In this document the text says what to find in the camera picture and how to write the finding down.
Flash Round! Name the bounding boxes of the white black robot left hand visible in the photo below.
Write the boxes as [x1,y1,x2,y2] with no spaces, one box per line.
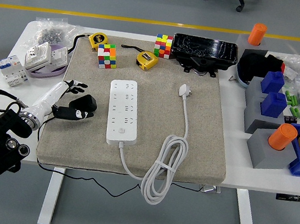
[24,74,99,134]

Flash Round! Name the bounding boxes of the black power adapter plug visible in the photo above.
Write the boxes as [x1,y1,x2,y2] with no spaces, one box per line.
[69,92,99,114]

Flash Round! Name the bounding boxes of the white power strip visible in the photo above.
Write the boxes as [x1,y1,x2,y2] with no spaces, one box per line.
[103,77,145,148]

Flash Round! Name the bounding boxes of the small black circuit board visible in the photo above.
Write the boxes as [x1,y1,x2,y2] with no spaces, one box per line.
[283,115,299,125]

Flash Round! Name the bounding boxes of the purple tape roll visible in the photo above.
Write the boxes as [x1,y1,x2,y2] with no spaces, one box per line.
[29,41,71,83]

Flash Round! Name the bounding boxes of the white circuit breaker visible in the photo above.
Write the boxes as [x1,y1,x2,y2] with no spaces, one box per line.
[0,53,33,90]

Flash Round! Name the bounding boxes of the clear bag of screws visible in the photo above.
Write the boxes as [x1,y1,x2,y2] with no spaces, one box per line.
[21,13,85,55]

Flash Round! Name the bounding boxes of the white-faced puzzle cube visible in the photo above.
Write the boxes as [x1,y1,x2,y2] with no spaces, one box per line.
[95,42,120,71]

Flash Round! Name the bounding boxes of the yellow tape measure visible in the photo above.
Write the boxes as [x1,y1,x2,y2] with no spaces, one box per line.
[118,44,161,73]
[69,29,109,57]

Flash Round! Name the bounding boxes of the white table leg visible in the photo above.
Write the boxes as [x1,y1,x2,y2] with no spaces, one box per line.
[37,165,66,224]
[231,188,264,224]

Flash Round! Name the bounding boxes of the grey-brown mat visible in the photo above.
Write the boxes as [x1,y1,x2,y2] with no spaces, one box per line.
[34,27,243,188]

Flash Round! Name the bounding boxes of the yellow-topped puzzle cube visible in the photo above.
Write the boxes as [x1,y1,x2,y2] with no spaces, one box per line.
[153,33,174,60]

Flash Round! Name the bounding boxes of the black cracked-screen device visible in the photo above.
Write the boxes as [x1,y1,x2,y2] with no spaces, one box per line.
[168,32,240,81]

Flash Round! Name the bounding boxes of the white blue bowl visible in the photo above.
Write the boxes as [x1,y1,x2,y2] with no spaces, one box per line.
[233,61,254,89]

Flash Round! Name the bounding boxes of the grey block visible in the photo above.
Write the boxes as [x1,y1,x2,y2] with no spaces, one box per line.
[243,125,300,175]
[235,32,271,58]
[244,74,271,103]
[241,95,289,129]

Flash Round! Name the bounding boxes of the black cloth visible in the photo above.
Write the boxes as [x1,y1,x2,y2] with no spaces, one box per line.
[237,49,287,86]

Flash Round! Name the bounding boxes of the orange cylinder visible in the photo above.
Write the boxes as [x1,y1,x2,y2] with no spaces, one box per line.
[267,121,299,153]
[247,22,268,48]

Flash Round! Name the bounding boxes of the blue block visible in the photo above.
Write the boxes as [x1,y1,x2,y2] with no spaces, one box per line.
[259,69,287,96]
[258,90,289,120]

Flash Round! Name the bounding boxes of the green plastic pegs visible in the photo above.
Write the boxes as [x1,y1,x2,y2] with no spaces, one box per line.
[289,106,300,119]
[282,90,300,107]

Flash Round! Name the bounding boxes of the clear bag with white label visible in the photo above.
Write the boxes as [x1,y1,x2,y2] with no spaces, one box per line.
[280,53,300,83]

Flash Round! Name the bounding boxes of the black table control panel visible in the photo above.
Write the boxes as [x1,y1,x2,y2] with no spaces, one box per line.
[275,192,300,203]

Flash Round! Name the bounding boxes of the white wall socket box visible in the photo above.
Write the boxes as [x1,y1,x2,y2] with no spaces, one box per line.
[23,39,54,74]

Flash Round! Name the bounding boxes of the white wall socket panel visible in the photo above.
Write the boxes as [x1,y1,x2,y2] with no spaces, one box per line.
[48,45,70,68]

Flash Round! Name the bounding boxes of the thin black adapter cord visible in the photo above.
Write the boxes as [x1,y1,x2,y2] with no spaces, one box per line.
[31,110,210,209]

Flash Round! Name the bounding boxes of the white power strip cable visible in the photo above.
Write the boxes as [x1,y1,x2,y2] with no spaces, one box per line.
[110,76,198,209]

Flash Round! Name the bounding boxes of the silver metal bracket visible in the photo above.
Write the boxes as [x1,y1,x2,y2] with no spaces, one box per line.
[199,183,223,196]

